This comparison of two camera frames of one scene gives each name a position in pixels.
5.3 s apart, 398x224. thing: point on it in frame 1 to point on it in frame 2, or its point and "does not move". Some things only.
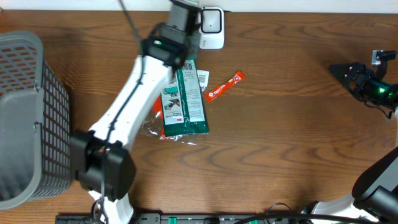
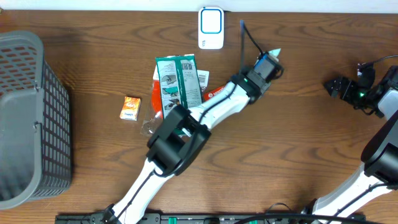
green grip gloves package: [183, 110] does not move
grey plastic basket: [35, 123] does not move
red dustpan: [155, 124] does not move
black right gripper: [362, 81] to [344, 89]
